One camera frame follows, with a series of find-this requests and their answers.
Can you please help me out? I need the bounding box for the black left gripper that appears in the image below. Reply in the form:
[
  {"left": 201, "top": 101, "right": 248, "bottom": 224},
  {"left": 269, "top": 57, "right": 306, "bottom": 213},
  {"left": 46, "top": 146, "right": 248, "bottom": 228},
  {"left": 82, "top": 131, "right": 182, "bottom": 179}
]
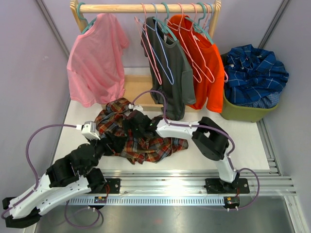
[{"left": 83, "top": 131, "right": 128, "bottom": 175}]

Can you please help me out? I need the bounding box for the red brown plaid shirt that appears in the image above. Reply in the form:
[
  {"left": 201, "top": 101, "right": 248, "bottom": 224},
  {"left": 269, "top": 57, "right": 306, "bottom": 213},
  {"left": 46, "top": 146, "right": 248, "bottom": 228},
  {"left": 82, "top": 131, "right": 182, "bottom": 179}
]
[{"left": 95, "top": 98, "right": 189, "bottom": 164}]

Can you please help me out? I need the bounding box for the light blue wire hanger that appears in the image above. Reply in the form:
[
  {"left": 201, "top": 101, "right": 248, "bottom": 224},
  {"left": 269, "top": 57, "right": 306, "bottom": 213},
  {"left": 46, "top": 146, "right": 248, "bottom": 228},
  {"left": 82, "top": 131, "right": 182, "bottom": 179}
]
[{"left": 139, "top": 2, "right": 175, "bottom": 85}]

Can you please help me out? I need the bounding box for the pink hanger with plaid shirt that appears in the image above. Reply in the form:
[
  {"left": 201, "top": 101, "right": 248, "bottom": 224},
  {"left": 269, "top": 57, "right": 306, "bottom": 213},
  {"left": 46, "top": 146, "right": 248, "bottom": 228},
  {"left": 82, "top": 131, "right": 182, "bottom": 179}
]
[{"left": 134, "top": 2, "right": 163, "bottom": 85}]

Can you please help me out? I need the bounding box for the blue plaid shirt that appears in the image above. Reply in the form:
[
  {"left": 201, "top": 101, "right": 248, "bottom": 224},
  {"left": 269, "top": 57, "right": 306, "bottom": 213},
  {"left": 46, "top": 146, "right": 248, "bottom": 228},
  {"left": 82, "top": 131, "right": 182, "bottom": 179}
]
[{"left": 224, "top": 44, "right": 289, "bottom": 107}]

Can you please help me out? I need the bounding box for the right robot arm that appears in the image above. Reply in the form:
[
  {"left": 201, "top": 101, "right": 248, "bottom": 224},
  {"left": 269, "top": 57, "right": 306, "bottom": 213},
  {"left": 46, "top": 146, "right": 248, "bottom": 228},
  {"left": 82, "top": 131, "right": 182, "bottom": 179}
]
[{"left": 123, "top": 110, "right": 250, "bottom": 195}]

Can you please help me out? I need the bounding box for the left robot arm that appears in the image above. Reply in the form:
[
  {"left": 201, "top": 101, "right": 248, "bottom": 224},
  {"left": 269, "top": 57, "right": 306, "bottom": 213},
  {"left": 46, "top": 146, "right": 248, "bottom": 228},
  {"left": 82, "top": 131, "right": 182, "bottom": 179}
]
[{"left": 2, "top": 136, "right": 126, "bottom": 229}]

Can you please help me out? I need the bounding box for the dark grey shirt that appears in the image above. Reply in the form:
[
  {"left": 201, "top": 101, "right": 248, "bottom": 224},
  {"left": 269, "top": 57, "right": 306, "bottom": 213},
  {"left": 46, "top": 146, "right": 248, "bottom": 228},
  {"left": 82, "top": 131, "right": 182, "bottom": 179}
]
[{"left": 141, "top": 17, "right": 196, "bottom": 120}]

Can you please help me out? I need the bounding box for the pink shirt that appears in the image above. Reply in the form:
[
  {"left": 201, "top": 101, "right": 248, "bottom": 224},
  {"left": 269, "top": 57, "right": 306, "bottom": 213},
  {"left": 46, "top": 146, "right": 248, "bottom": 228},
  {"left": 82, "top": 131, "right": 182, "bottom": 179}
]
[{"left": 67, "top": 14, "right": 129, "bottom": 107}]

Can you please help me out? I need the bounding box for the orange t-shirt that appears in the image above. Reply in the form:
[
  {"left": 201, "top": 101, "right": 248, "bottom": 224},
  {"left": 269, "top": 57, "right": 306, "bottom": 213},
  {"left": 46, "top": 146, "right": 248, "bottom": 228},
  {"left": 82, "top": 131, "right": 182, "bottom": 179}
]
[{"left": 167, "top": 15, "right": 225, "bottom": 113}]

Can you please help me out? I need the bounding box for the teal hanger with grey shirt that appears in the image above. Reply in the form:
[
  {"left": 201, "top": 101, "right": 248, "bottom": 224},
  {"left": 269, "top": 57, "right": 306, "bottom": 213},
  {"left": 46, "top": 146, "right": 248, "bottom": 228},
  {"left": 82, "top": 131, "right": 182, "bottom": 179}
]
[{"left": 152, "top": 2, "right": 178, "bottom": 41}]

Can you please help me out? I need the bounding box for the teal hanger with pink shirt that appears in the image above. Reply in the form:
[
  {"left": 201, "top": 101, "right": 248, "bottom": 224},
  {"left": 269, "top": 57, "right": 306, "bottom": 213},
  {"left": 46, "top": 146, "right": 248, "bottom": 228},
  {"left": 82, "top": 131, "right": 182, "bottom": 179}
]
[{"left": 76, "top": 2, "right": 96, "bottom": 34}]

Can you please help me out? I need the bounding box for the teal hanger with orange shirt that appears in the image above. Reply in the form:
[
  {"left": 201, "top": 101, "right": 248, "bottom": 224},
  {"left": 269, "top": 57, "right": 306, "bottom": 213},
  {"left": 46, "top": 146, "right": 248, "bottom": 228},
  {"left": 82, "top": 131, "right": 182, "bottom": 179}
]
[{"left": 186, "top": 2, "right": 214, "bottom": 45}]

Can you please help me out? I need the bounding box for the blue checked shirt in basket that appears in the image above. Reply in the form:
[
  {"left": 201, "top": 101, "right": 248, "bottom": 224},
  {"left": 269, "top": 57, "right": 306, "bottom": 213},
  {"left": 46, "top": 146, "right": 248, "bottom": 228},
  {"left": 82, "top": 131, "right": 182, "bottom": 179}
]
[{"left": 251, "top": 92, "right": 281, "bottom": 109}]

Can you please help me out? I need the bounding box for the pink hanger at rack end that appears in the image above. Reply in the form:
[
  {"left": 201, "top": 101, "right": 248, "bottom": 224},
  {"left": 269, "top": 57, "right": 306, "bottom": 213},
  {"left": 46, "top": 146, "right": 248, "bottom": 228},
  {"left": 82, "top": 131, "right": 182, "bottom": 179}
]
[{"left": 203, "top": 3, "right": 211, "bottom": 31}]

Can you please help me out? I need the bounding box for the blue hanger at rack end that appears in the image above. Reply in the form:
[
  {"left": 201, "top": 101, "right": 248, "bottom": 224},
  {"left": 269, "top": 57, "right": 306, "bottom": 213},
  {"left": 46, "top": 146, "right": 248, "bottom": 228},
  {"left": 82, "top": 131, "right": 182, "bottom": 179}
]
[{"left": 206, "top": 3, "right": 214, "bottom": 30}]

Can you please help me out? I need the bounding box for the wooden clothes rack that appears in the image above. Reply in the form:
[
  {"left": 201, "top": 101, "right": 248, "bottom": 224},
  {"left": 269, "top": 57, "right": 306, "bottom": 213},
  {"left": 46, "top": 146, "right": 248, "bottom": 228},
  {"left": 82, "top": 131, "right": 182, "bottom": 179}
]
[{"left": 69, "top": 0, "right": 222, "bottom": 101}]

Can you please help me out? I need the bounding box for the green laundry basket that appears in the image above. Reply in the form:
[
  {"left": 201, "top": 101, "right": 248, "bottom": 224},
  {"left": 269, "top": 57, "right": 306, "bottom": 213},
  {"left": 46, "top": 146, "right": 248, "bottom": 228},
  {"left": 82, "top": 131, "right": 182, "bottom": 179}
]
[{"left": 221, "top": 93, "right": 278, "bottom": 123}]

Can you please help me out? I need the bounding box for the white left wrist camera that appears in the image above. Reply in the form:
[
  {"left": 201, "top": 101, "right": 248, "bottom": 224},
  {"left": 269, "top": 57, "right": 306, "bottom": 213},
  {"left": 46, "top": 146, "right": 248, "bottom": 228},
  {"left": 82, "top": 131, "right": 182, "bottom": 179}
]
[{"left": 76, "top": 121, "right": 101, "bottom": 140}]

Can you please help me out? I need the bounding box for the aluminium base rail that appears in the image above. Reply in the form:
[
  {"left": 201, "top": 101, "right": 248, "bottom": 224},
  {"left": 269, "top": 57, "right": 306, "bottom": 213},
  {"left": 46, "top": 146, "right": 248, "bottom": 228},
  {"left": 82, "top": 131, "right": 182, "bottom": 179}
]
[{"left": 69, "top": 172, "right": 296, "bottom": 206}]

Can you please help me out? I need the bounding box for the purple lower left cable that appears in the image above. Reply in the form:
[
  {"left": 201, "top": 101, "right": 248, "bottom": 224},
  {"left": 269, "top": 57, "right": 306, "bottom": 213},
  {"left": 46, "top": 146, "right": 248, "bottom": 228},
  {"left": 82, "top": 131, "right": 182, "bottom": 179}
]
[{"left": 64, "top": 200, "right": 104, "bottom": 229}]

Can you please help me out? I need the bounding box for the pink empty wire hanger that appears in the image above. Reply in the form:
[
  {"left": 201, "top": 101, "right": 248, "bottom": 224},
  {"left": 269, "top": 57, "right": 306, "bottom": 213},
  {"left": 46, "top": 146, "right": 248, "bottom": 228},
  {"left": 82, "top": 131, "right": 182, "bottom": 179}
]
[
  {"left": 185, "top": 16, "right": 215, "bottom": 83},
  {"left": 167, "top": 3, "right": 202, "bottom": 83}
]

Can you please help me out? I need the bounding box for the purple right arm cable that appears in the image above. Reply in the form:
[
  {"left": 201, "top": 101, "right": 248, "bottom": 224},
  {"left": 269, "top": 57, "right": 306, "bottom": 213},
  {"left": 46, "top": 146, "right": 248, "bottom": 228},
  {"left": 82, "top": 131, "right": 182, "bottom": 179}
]
[{"left": 133, "top": 90, "right": 260, "bottom": 212}]

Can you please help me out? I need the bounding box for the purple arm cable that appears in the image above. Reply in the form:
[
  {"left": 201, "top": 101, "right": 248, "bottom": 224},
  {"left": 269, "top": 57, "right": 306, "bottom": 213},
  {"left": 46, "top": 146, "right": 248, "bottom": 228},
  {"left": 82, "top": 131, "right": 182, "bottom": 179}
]
[
  {"left": 133, "top": 90, "right": 260, "bottom": 212},
  {"left": 0, "top": 124, "right": 78, "bottom": 219}
]

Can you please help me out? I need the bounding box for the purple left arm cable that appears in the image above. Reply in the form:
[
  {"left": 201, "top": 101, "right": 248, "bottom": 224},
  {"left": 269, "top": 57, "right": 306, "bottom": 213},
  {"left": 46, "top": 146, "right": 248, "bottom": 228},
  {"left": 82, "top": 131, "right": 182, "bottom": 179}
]
[{"left": 0, "top": 124, "right": 78, "bottom": 219}]

